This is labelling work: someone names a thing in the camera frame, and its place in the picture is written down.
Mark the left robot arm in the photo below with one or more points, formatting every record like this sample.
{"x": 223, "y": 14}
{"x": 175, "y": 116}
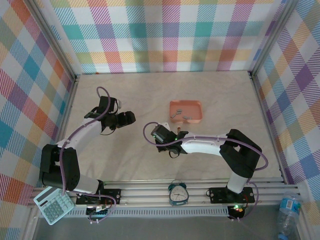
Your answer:
{"x": 82, "y": 131}

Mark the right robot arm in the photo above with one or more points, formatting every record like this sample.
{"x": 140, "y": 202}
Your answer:
{"x": 200, "y": 146}

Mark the grey staple strip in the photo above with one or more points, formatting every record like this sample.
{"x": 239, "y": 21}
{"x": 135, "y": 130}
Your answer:
{"x": 186, "y": 117}
{"x": 179, "y": 110}
{"x": 173, "y": 115}

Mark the pink plastic tray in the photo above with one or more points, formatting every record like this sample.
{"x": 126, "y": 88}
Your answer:
{"x": 190, "y": 107}

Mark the teal alarm clock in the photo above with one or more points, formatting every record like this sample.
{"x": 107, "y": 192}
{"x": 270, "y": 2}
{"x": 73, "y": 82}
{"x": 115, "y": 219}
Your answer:
{"x": 178, "y": 195}

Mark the mint green calculator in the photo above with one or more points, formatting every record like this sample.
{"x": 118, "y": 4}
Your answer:
{"x": 53, "y": 203}

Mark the clear plastic water bottle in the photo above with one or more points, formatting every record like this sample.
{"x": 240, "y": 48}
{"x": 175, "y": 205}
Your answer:
{"x": 290, "y": 207}

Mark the aluminium side rail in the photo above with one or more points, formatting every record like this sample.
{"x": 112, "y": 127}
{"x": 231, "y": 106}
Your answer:
{"x": 67, "y": 112}
{"x": 268, "y": 125}

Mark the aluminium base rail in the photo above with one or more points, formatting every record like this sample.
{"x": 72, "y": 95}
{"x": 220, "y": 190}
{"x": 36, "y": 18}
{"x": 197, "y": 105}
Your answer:
{"x": 140, "y": 195}

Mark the aluminium frame post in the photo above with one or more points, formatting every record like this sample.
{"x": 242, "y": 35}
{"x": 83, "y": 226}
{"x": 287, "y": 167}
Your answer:
{"x": 272, "y": 35}
{"x": 52, "y": 37}

